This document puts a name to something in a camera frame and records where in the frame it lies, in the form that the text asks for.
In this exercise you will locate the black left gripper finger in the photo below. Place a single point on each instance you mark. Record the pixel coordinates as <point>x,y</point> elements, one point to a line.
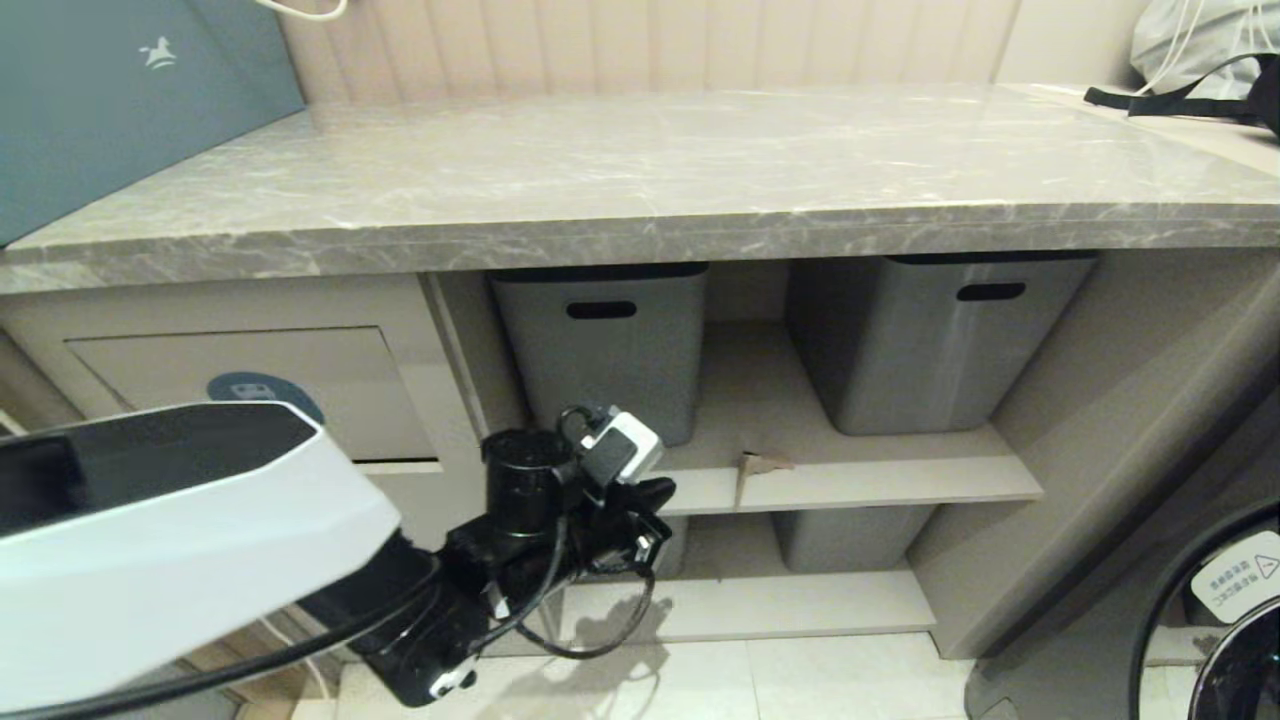
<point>635,489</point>
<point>652,503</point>

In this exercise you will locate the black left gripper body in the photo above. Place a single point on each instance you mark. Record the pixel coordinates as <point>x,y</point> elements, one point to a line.
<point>605,545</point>

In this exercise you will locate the brown torn cardboard scrap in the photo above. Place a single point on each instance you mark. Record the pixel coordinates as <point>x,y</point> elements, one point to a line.
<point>757,464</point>

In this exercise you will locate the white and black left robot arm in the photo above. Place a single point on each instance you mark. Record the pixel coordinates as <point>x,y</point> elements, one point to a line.
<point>150,560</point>

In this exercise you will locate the grey plastic storage bin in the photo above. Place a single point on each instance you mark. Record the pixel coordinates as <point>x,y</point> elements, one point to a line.
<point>610,360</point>
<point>920,370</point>
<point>675,550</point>
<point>850,538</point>

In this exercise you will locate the beige bottom shelf board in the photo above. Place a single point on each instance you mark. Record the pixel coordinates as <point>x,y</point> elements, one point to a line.
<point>750,605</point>

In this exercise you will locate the beige shelf board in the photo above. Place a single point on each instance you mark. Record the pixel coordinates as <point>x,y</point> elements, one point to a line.
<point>750,605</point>
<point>880,480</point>

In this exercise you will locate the beige middle shelf board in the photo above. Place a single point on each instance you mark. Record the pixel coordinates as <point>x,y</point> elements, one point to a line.
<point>880,480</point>

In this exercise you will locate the blue round bin sticker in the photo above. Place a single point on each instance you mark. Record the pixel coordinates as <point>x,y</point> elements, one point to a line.
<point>250,383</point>

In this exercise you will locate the grey washing machine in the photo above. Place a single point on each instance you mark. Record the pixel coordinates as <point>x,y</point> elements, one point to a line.
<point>1050,670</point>

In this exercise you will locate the grey ribbed panel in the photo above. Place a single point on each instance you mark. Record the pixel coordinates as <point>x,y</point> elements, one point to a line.
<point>180,700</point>

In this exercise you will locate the beige cabinet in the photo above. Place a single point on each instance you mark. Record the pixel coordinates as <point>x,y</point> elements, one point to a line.
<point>1100,400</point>

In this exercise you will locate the beige trash flap door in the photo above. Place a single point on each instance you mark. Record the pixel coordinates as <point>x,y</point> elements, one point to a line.
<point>150,370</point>

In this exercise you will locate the white warning label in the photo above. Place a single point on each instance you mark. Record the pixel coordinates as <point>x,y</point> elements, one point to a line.
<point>1235,580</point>

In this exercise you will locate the washing machine glass door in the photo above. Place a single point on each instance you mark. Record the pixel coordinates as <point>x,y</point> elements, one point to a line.
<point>1240,680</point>

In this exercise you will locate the teal box with horse logo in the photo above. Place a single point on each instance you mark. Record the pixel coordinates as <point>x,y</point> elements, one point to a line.
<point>100,120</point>

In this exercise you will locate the grey fabric bag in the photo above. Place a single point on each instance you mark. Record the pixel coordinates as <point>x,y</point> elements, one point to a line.
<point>1190,40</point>

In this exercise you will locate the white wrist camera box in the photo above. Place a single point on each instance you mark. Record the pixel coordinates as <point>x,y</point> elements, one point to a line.
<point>635,445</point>

